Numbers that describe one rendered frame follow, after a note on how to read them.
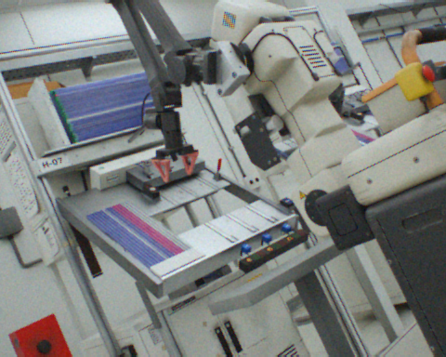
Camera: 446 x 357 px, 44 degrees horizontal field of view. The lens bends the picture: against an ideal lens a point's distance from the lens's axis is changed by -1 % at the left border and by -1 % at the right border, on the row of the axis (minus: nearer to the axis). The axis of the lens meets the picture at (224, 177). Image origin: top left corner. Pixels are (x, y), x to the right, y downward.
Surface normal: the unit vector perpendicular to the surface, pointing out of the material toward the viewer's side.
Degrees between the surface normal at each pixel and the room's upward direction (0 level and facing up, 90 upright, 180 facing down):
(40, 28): 90
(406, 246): 90
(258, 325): 90
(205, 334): 90
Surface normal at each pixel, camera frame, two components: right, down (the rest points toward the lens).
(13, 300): 0.52, -0.34
